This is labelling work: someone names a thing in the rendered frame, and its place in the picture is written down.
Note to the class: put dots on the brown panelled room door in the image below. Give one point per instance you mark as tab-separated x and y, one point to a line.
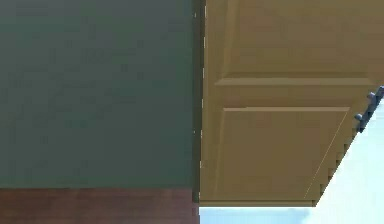
273	143

